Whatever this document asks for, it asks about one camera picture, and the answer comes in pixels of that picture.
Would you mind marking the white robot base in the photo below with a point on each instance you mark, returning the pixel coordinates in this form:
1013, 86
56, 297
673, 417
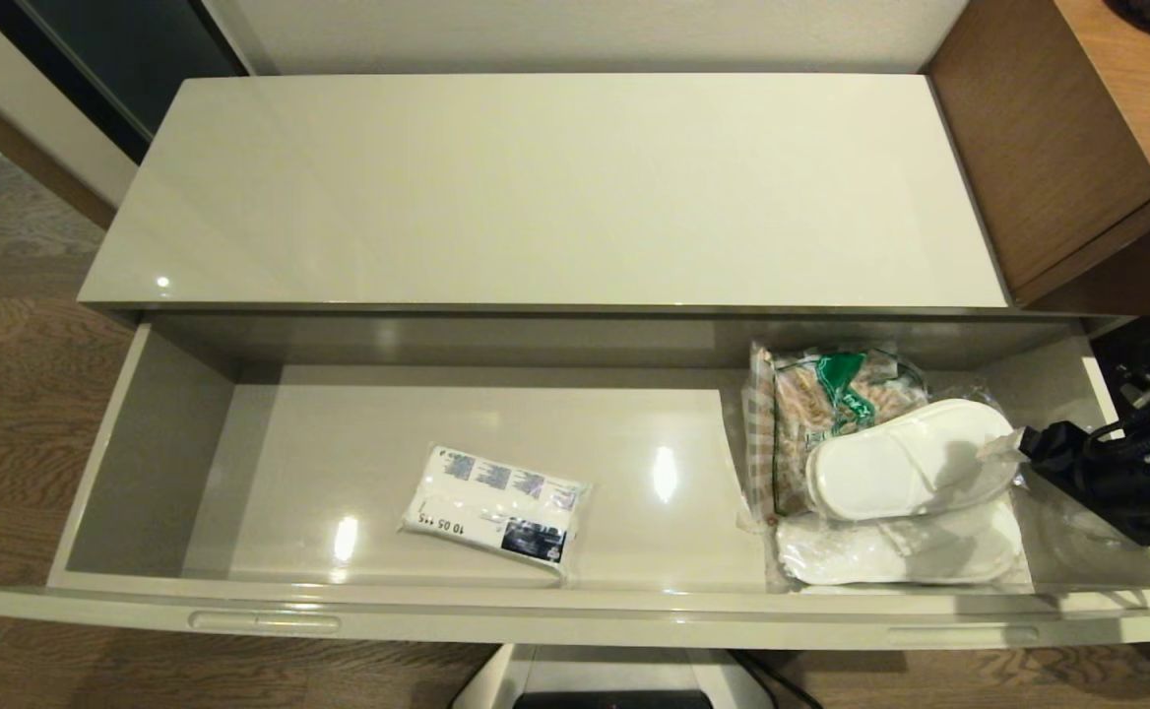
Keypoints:
614, 670

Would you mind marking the open grey drawer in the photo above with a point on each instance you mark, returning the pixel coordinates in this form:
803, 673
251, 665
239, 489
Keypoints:
142, 473

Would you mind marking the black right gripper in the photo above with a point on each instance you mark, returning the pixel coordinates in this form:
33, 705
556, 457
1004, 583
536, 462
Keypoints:
1107, 487

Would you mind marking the green brown snack bag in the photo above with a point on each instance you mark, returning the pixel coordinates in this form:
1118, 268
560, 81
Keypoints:
801, 404

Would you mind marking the glossy grey cabinet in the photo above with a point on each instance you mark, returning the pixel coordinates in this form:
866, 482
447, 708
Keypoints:
486, 197

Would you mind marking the brown wooden desk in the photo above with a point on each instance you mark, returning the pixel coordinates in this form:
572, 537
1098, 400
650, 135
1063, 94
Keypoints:
1057, 128

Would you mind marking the white slippers in flat bag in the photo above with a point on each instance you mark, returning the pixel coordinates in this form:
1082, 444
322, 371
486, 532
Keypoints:
880, 556

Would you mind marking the white tissue pack blue print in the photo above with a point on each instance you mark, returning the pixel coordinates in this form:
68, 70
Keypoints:
491, 502

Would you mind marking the white slippers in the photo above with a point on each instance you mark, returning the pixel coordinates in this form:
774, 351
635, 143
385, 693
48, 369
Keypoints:
880, 556
910, 463

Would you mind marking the dark glass door panel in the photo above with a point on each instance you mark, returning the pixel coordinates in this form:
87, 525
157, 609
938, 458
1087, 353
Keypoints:
122, 59

